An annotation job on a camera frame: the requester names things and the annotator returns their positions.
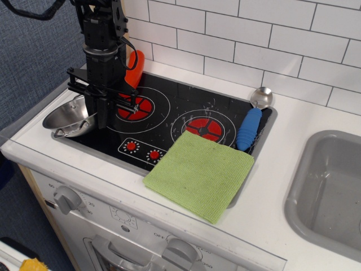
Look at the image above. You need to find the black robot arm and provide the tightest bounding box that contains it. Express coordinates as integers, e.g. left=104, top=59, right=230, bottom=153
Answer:
left=67, top=1, right=144, bottom=129

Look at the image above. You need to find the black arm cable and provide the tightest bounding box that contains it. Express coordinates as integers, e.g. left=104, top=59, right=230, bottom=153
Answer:
left=2, top=0, right=71, bottom=20

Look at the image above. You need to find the red left stove knob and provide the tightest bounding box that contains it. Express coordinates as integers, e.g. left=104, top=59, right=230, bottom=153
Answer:
left=126, top=142, right=137, bottom=151

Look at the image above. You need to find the small steel two-handled pan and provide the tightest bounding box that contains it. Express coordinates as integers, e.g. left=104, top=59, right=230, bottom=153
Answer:
left=42, top=95, right=97, bottom=138

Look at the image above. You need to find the white toy oven front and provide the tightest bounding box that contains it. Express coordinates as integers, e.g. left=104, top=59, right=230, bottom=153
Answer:
left=32, top=172, right=286, bottom=270

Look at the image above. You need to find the blue-handled metal spoon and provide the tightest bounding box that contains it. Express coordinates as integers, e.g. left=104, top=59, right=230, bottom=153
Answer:
left=236, top=87, right=273, bottom=151

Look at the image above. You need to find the red toy sausage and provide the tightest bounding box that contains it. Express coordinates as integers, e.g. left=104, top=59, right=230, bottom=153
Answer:
left=125, top=50, right=145, bottom=89

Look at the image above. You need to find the grey oven knob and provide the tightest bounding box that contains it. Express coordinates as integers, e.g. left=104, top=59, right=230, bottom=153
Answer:
left=161, top=238, right=198, bottom=270

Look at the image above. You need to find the grey timer knob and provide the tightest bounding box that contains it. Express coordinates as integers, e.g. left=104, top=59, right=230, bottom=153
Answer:
left=54, top=186, right=82, bottom=215

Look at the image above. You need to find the yellow object at floor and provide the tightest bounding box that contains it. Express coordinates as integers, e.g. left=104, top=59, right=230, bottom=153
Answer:
left=19, top=258, right=48, bottom=271

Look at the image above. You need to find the red stove knob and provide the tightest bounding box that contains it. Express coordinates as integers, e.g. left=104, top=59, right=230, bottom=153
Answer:
left=149, top=150, right=160, bottom=160
left=126, top=142, right=137, bottom=151

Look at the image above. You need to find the black toy stove top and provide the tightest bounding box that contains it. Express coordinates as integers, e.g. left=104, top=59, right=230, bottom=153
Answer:
left=51, top=66, right=278, bottom=209

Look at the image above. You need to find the silver oven door handle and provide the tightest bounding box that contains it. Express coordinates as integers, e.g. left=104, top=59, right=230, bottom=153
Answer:
left=89, top=235, right=163, bottom=270

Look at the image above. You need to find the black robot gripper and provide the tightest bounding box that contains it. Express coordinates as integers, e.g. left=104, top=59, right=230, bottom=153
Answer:
left=67, top=56, right=139, bottom=129

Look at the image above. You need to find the green woven cloth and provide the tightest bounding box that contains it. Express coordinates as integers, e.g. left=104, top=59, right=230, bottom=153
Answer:
left=143, top=131, right=254, bottom=224

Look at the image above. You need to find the grey plastic sink basin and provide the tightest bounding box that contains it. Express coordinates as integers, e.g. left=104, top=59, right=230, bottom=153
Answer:
left=284, top=130, right=360, bottom=261

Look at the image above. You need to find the red right stove knob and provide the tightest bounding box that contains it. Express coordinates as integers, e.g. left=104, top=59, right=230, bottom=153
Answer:
left=149, top=150, right=160, bottom=160

